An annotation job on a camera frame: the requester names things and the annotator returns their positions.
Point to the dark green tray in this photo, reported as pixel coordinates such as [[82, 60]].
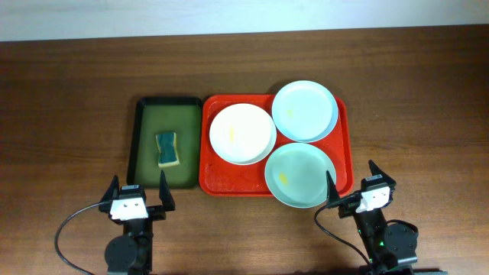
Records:
[[157, 115]]

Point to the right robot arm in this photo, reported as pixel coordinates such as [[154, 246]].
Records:
[[390, 245]]

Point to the white plate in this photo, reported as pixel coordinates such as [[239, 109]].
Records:
[[242, 134]]

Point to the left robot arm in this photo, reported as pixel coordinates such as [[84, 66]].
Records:
[[131, 252]]

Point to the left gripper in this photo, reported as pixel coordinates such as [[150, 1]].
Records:
[[155, 211]]

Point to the light blue plate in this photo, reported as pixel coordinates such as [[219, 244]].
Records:
[[305, 111]]

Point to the light green plate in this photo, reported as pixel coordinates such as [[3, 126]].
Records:
[[296, 175]]

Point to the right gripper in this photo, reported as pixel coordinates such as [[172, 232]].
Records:
[[384, 178]]

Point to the green yellow sponge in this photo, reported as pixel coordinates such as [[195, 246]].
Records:
[[166, 145]]

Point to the red plastic tray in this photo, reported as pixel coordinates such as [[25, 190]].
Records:
[[218, 177]]

